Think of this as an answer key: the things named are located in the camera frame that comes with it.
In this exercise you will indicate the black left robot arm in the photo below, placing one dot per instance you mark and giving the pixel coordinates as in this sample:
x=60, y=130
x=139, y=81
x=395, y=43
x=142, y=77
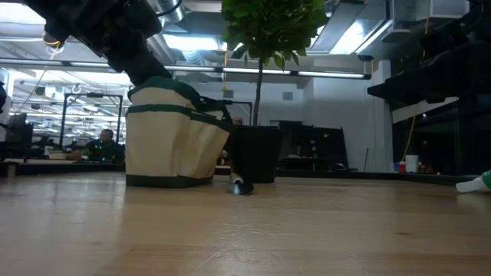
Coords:
x=76, y=19

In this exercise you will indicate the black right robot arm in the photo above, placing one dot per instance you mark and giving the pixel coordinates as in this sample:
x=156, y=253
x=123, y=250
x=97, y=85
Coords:
x=441, y=69

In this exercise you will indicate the beige gardening bag green trim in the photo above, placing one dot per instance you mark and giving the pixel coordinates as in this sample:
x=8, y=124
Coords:
x=161, y=145

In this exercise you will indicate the person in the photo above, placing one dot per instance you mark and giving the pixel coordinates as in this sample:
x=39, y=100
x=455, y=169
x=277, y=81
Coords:
x=103, y=147
x=238, y=122

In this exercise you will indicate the artificial tree in black pot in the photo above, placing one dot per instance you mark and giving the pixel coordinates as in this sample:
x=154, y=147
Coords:
x=255, y=153

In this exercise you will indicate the overhead light bar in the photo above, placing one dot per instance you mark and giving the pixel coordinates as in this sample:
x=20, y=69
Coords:
x=330, y=74

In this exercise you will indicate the black cabinet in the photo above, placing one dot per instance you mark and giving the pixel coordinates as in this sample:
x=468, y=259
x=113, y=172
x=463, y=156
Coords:
x=318, y=142

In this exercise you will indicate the red container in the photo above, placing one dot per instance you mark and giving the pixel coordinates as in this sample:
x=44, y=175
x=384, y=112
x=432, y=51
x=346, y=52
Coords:
x=402, y=167

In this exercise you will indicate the white cup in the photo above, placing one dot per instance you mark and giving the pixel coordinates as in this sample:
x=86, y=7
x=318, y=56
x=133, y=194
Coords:
x=411, y=163

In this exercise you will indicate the black gantry frame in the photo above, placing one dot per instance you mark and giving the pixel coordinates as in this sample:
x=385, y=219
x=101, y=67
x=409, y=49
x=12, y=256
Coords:
x=64, y=115

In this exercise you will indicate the black aluminium table frame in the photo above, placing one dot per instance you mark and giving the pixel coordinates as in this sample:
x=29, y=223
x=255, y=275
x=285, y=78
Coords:
x=345, y=174

